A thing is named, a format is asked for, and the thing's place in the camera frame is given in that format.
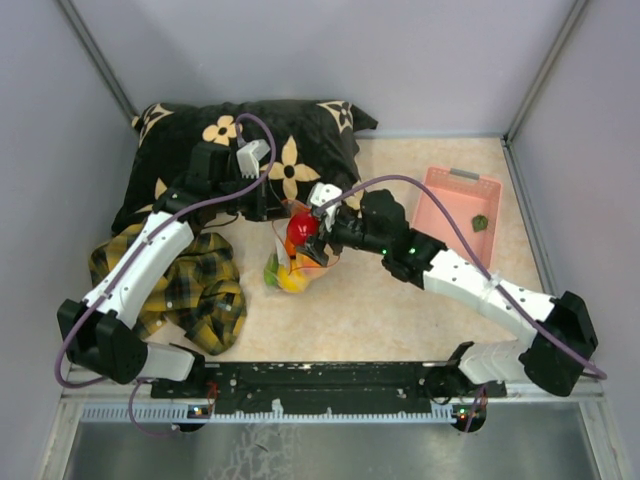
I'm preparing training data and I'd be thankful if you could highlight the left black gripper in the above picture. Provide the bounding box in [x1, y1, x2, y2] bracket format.
[212, 169, 291, 222]

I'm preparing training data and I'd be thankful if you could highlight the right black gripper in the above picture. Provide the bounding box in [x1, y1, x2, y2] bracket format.
[295, 207, 388, 267]

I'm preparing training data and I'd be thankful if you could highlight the orange tangerine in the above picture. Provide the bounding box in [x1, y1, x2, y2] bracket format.
[284, 236, 300, 258]

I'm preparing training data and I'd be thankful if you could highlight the red apple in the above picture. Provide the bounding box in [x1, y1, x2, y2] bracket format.
[287, 212, 319, 246]

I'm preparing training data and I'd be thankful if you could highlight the clear zip top bag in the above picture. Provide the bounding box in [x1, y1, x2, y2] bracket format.
[270, 200, 340, 271]

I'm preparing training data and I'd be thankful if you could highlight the yellow lemon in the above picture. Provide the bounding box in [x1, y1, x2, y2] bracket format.
[276, 266, 310, 293]

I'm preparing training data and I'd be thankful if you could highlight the green leaf fruit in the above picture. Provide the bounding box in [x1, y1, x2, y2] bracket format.
[263, 253, 280, 288]

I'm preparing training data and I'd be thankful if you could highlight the yellow-orange peach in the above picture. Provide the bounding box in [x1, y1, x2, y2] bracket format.
[295, 255, 331, 280]

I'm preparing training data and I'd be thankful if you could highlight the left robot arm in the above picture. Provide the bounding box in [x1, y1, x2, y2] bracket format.
[54, 136, 276, 397]

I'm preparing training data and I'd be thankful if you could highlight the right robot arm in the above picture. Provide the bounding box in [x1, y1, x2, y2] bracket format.
[298, 183, 598, 397]

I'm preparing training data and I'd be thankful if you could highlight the black floral pillow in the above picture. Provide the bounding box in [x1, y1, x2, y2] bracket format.
[111, 99, 377, 234]

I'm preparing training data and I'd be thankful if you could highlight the yellow plaid shirt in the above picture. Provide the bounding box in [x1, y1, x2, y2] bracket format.
[88, 211, 248, 357]

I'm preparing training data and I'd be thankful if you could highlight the pink plastic basket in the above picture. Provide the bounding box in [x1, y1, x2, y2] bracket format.
[411, 166, 502, 269]

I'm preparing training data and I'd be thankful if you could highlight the loose green leaf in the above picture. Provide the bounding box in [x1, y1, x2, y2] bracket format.
[471, 214, 489, 232]

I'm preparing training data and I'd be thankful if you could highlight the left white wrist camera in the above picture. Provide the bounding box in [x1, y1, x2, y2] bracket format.
[236, 139, 270, 179]

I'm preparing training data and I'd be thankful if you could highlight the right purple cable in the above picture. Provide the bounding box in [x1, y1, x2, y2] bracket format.
[319, 174, 609, 434]

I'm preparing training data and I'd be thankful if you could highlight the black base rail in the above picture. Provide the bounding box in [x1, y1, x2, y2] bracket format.
[151, 361, 479, 415]

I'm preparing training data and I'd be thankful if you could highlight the white cable duct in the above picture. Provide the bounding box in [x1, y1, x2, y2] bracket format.
[80, 401, 458, 425]

